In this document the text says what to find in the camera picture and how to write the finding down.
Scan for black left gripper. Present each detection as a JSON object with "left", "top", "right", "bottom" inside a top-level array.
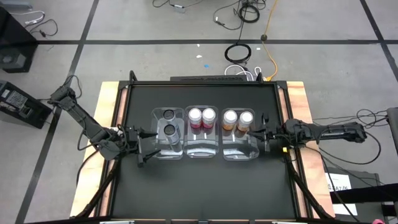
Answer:
[{"left": 124, "top": 125, "right": 162, "bottom": 168}]

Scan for orange extension cable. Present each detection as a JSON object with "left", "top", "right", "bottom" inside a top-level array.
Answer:
[{"left": 261, "top": 0, "right": 280, "bottom": 82}]

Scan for wooden table board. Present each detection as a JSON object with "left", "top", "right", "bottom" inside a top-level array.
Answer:
[
  {"left": 278, "top": 81, "right": 336, "bottom": 218},
  {"left": 70, "top": 81, "right": 129, "bottom": 218}
]

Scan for clear plastic bin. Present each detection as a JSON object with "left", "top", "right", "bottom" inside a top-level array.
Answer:
[
  {"left": 220, "top": 107, "right": 261, "bottom": 162},
  {"left": 183, "top": 105, "right": 220, "bottom": 159},
  {"left": 150, "top": 107, "right": 185, "bottom": 161}
]

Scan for white paper sheet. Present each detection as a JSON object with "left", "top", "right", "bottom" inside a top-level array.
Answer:
[{"left": 324, "top": 172, "right": 359, "bottom": 217}]

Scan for black tangled cables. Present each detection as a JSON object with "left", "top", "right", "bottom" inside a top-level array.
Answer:
[{"left": 341, "top": 108, "right": 390, "bottom": 129}]

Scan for large black cable coil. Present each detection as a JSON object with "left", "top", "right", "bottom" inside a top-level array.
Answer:
[{"left": 224, "top": 42, "right": 252, "bottom": 65}]

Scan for black equipment box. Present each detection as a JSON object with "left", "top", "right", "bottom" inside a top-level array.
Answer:
[{"left": 169, "top": 75, "right": 244, "bottom": 83}]

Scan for grey power adapter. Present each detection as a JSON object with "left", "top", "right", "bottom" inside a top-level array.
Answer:
[{"left": 172, "top": 2, "right": 188, "bottom": 14}]

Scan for black table frame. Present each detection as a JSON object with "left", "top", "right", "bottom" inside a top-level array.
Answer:
[{"left": 110, "top": 79, "right": 302, "bottom": 221}]

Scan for white Celsius drink can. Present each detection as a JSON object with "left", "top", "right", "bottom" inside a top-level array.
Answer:
[
  {"left": 163, "top": 123, "right": 182, "bottom": 146},
  {"left": 162, "top": 108, "right": 177, "bottom": 123}
]

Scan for small black cable coil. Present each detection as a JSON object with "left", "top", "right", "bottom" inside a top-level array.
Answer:
[{"left": 237, "top": 2, "right": 261, "bottom": 24}]

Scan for grey post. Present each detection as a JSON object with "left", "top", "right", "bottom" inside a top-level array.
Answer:
[{"left": 386, "top": 106, "right": 398, "bottom": 156}]

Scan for black equipment case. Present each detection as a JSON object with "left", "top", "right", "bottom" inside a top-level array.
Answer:
[{"left": 0, "top": 6, "right": 39, "bottom": 74}]

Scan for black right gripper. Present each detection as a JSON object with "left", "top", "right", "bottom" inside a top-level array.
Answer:
[{"left": 247, "top": 113, "right": 285, "bottom": 153}]

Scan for orange Spindrift can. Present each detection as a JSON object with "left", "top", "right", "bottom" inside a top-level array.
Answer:
[
  {"left": 221, "top": 110, "right": 239, "bottom": 131},
  {"left": 237, "top": 111, "right": 254, "bottom": 133}
]

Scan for white coiled cable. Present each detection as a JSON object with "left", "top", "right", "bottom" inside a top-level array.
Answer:
[{"left": 223, "top": 63, "right": 264, "bottom": 82}]

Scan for black floor box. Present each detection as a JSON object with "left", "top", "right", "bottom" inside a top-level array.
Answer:
[{"left": 323, "top": 167, "right": 388, "bottom": 224}]

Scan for black control box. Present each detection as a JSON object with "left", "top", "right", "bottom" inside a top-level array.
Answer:
[{"left": 0, "top": 80, "right": 53, "bottom": 130}]

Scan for black floor cable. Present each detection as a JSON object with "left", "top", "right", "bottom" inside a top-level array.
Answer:
[{"left": 28, "top": 18, "right": 60, "bottom": 39}]

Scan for white floor cable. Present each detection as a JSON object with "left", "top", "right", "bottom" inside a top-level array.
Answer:
[{"left": 11, "top": 9, "right": 46, "bottom": 26}]

